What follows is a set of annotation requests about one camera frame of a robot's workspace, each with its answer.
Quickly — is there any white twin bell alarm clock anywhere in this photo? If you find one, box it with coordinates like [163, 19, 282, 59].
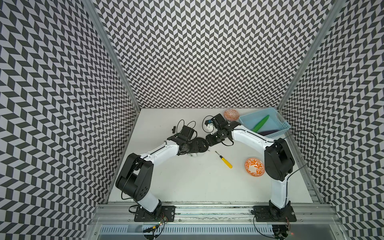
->
[187, 137, 209, 157]

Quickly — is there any yellow handled screwdriver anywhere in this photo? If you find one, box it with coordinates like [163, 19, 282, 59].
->
[215, 151, 233, 169]

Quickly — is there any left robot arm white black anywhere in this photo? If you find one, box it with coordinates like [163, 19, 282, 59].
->
[115, 134, 207, 216]

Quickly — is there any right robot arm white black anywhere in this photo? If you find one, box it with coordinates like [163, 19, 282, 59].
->
[203, 119, 295, 210]

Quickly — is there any green cucumber toy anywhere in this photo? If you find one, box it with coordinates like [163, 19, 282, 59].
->
[252, 115, 270, 133]

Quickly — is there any dark purple eggplant toy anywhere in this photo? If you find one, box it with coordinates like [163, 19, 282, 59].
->
[258, 130, 279, 136]

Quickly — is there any orange patterned bowl upright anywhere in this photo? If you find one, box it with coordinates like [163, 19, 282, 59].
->
[245, 158, 266, 177]

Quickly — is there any light blue plastic basket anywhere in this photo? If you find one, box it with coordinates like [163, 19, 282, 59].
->
[239, 108, 291, 139]

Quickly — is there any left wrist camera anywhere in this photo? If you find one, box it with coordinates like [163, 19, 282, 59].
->
[180, 126, 195, 141]

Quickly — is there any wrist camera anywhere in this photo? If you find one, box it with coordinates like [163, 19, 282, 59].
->
[180, 126, 195, 141]
[205, 114, 228, 130]

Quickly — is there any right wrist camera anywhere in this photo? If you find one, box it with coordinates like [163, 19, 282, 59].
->
[205, 114, 228, 130]

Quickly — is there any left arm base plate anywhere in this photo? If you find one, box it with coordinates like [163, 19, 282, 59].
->
[134, 206, 176, 223]

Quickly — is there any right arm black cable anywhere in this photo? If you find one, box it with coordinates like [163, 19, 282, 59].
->
[284, 129, 319, 181]

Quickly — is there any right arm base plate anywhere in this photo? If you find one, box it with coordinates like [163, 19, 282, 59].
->
[251, 202, 297, 223]

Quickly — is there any aluminium front rail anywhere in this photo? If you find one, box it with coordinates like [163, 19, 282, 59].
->
[90, 202, 342, 225]

